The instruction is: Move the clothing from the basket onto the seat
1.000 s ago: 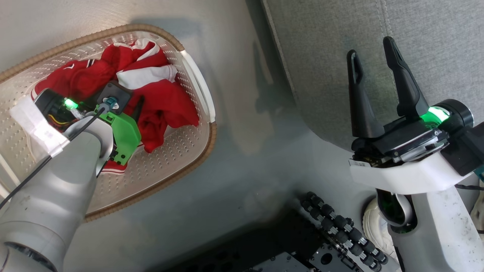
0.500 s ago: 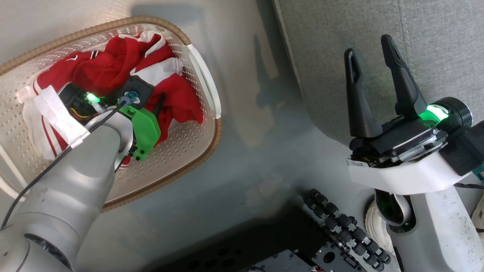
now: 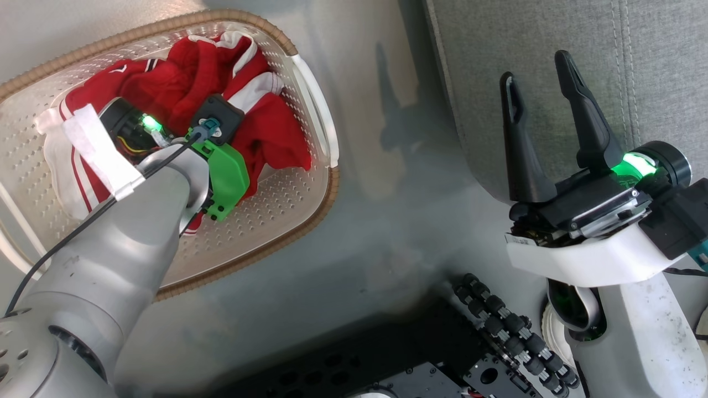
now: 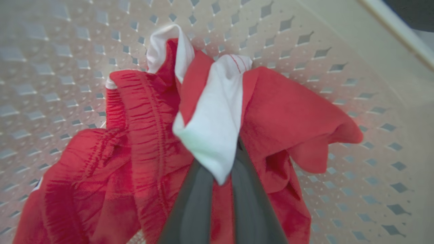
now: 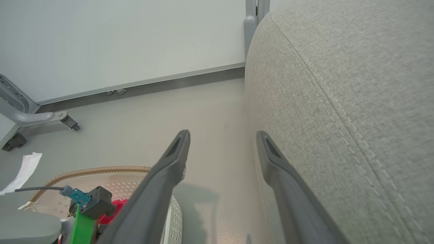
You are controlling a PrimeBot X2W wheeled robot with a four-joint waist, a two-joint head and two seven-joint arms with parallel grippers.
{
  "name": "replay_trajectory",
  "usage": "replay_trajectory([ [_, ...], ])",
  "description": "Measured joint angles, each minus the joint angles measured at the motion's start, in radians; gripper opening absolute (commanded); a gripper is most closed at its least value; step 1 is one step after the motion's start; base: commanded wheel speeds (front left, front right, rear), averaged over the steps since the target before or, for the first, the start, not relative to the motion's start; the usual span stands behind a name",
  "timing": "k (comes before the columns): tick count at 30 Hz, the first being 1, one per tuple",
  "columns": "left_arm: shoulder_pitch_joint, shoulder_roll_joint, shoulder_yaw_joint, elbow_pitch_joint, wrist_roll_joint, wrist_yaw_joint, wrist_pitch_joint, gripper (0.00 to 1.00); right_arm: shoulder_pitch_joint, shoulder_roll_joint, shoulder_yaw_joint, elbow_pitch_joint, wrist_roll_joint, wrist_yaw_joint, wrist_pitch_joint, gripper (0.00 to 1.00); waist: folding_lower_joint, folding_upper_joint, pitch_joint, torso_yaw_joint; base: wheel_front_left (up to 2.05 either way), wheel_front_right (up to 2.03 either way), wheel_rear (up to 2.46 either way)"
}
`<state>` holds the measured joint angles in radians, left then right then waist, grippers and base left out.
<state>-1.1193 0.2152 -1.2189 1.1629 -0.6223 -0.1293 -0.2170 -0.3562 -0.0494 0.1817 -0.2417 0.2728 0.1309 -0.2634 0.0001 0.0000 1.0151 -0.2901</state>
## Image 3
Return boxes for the left gripper, green band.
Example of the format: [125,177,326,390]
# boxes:
[100,97,251,223]

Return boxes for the right gripper, white band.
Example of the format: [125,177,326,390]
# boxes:
[500,50,693,288]

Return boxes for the red and white striped shorts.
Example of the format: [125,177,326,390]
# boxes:
[38,72,313,235]

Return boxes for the white perforated basket, woven rim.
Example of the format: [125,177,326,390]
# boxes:
[0,8,341,302]

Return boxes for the grey fabric sofa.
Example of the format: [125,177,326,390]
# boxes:
[423,0,708,206]

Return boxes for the white tape strip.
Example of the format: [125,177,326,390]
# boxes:
[63,104,146,201]

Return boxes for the black roller omni wheel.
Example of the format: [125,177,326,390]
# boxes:
[452,273,581,398]

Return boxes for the teal left camera cable plug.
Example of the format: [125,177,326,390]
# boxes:
[187,117,215,146]

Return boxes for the teal camera cable plug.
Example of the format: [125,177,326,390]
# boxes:
[187,117,215,146]
[688,240,708,273]

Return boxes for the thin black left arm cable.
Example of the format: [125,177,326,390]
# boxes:
[4,133,202,317]

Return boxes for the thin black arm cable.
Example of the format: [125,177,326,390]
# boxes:
[663,268,708,341]
[4,133,202,317]

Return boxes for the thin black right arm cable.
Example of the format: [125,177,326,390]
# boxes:
[663,268,708,341]

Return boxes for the teal right camera cable plug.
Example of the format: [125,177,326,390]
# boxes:
[688,240,708,273]

